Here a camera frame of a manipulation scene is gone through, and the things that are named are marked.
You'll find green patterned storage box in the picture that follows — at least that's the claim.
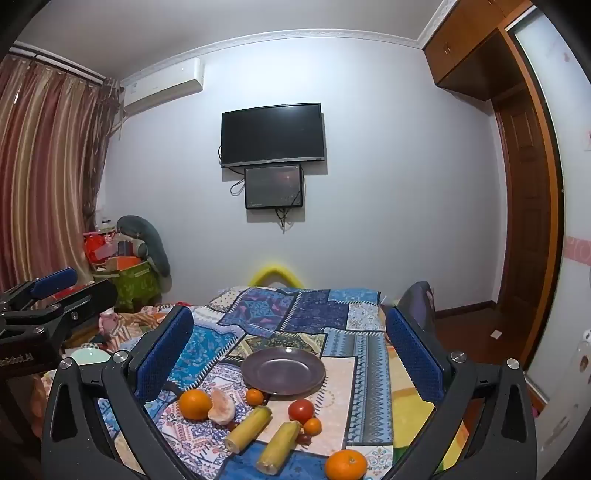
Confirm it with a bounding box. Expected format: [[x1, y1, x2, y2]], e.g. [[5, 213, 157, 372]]
[[95, 261, 162, 312]]

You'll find grey plush toy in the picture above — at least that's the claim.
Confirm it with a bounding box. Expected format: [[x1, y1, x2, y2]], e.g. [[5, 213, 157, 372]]
[[115, 215, 171, 278]]

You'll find small black wall monitor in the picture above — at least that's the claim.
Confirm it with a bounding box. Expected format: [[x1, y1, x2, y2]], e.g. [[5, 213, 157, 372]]
[[244, 164, 304, 210]]

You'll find white wardrobe sliding door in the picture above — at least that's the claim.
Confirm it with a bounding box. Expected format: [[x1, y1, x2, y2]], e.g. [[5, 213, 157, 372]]
[[508, 18, 591, 462]]

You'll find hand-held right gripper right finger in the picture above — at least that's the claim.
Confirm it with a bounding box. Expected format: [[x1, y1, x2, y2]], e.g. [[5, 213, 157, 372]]
[[385, 307, 539, 480]]

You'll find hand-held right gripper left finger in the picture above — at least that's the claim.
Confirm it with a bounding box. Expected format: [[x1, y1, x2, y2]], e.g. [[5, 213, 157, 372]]
[[41, 305, 195, 480]]

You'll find dark purple round plate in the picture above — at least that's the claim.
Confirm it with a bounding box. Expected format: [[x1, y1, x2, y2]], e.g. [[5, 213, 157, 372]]
[[241, 347, 326, 397]]

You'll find pink plush toy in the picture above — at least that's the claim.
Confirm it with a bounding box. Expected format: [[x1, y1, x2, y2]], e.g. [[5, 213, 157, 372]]
[[99, 310, 121, 337]]

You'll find orange patterned quilt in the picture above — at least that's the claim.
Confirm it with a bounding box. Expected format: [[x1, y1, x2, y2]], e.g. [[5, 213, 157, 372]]
[[99, 302, 181, 356]]

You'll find blue patchwork blanket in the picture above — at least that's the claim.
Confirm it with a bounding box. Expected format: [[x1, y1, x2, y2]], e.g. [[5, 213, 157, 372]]
[[99, 286, 398, 480]]

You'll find pale green bowl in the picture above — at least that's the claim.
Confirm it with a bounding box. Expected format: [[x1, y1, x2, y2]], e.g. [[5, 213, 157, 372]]
[[69, 347, 112, 365]]

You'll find striped red-brown curtain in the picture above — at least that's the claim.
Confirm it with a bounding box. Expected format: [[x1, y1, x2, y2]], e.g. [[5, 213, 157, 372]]
[[0, 55, 123, 296]]

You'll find wall-mounted black television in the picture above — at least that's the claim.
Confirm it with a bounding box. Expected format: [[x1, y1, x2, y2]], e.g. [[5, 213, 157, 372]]
[[221, 103, 328, 169]]

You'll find wooden wardrobe upper cabinet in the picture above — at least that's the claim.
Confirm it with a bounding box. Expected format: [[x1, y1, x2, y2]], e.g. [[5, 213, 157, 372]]
[[424, 0, 533, 101]]

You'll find brown wooden door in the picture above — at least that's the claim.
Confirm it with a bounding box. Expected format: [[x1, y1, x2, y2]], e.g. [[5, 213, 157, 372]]
[[492, 88, 561, 319]]

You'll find large orange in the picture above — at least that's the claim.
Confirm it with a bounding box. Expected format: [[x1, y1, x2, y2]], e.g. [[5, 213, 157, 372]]
[[178, 389, 214, 421], [324, 449, 368, 480]]

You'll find yellow-green sugarcane piece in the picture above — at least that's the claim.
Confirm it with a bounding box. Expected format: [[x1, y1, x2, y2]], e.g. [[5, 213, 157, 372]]
[[256, 420, 303, 476], [225, 406, 273, 453]]

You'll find white air conditioner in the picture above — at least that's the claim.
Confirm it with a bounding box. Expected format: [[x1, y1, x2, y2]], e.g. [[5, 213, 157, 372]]
[[122, 60, 205, 116]]

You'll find yellow curved foam piece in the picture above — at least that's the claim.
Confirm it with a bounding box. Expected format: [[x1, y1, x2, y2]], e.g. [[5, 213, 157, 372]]
[[249, 263, 303, 287]]

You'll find orange box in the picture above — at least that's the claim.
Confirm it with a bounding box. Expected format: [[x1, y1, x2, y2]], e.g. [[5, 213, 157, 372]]
[[106, 256, 141, 273]]

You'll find curtain rail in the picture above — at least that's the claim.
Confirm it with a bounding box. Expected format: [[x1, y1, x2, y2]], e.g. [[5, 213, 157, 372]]
[[9, 41, 121, 86]]

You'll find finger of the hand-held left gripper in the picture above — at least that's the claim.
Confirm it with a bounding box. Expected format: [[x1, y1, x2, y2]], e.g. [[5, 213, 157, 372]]
[[0, 267, 78, 313], [0, 279, 119, 341]]

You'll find yellow fleece blanket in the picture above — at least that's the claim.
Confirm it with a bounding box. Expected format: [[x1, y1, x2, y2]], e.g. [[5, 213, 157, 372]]
[[383, 342, 467, 480]]

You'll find peeled pomelo segment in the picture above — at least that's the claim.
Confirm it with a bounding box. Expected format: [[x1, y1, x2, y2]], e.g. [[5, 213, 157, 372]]
[[207, 388, 236, 425]]

